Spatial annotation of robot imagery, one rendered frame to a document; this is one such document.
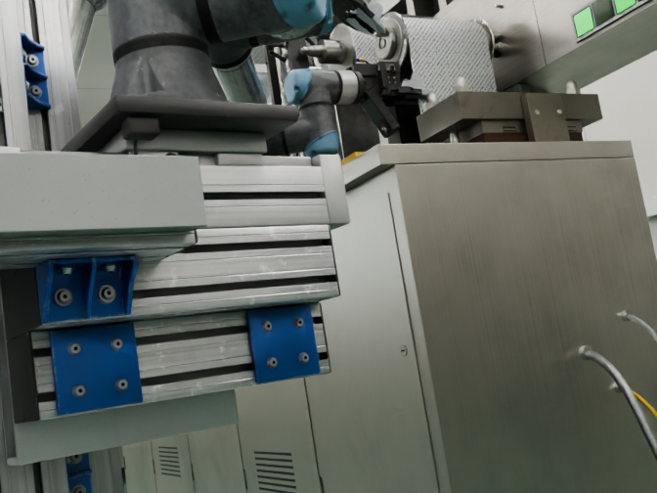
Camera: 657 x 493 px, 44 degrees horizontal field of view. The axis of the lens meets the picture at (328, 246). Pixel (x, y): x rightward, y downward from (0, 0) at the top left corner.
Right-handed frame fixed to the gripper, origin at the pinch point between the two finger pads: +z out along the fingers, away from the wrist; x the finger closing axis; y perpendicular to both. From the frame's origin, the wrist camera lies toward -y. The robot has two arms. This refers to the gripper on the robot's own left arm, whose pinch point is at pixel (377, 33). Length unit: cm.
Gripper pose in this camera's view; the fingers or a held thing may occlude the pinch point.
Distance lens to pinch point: 202.1
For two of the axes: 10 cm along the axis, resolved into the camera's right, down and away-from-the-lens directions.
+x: -4.4, 2.0, 8.7
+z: 7.8, 5.7, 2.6
